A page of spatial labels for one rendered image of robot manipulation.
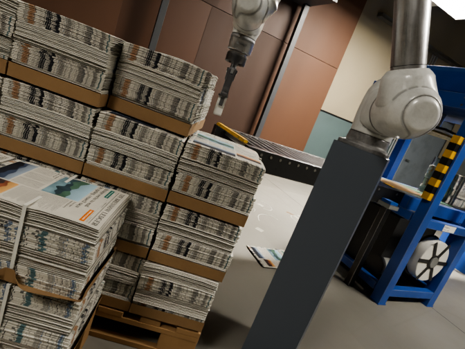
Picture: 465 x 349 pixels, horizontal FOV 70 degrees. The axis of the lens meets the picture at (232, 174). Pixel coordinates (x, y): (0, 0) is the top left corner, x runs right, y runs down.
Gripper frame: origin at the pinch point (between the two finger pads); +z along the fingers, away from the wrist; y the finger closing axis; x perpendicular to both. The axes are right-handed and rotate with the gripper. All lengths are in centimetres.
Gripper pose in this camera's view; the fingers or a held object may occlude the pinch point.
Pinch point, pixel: (219, 106)
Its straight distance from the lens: 126.3
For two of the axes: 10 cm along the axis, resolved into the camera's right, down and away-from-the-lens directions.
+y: 0.4, 2.5, -9.7
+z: -3.4, 9.1, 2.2
